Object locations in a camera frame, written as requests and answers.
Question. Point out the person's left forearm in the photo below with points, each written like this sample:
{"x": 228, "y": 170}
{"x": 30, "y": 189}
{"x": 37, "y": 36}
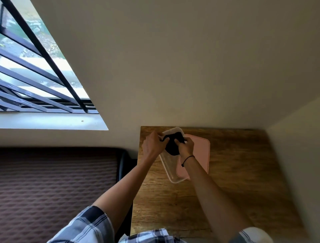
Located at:
{"x": 125, "y": 190}

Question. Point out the black cloth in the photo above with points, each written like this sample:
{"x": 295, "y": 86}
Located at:
{"x": 172, "y": 146}

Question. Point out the black window grille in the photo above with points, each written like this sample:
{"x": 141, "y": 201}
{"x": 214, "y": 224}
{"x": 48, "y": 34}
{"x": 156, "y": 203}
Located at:
{"x": 40, "y": 47}

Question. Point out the person's right hand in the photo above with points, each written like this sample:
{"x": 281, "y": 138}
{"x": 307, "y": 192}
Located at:
{"x": 187, "y": 149}

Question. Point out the person's right forearm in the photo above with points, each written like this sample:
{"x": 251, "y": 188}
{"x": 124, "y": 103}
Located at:
{"x": 212, "y": 200}

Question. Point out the black wrist band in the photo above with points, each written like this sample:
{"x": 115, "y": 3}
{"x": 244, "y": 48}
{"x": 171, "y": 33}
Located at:
{"x": 188, "y": 158}

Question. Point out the person's left hand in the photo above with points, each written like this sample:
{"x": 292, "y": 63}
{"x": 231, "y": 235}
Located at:
{"x": 153, "y": 146}

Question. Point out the pink lid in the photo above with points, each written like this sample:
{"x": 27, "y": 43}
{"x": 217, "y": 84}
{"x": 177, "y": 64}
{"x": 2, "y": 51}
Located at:
{"x": 201, "y": 152}

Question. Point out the brown patterned mattress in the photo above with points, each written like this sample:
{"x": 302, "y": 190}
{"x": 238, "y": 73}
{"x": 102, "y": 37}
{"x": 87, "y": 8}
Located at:
{"x": 55, "y": 190}

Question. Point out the black bed frame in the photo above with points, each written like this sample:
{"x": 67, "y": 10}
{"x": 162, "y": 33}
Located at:
{"x": 123, "y": 162}

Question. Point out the white window sill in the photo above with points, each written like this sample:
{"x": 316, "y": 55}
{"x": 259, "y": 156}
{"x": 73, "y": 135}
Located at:
{"x": 50, "y": 122}

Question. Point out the clear plastic container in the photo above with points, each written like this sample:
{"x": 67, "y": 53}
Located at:
{"x": 170, "y": 166}

